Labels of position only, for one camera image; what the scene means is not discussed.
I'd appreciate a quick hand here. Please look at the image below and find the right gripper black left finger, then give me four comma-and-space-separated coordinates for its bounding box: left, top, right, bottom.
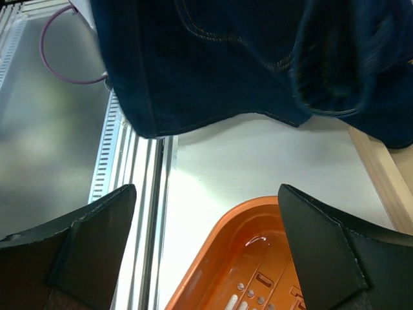
1, 184, 137, 309

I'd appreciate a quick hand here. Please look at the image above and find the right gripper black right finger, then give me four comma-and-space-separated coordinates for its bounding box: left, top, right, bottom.
278, 184, 412, 309

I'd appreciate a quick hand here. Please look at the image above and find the aluminium mounting rail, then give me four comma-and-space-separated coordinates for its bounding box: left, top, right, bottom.
1, 1, 185, 309

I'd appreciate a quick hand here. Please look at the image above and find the purple floor cable left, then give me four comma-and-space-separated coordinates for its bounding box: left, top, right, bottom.
39, 5, 109, 85

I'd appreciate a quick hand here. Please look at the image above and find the orange plastic basket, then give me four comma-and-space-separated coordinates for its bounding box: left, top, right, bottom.
166, 196, 306, 310

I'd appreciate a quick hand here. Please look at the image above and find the dark blue denim skirt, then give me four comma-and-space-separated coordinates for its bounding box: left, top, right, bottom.
90, 1, 412, 149

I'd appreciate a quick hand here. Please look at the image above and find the wooden clothes rack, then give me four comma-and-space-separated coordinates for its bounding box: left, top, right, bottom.
347, 126, 413, 234

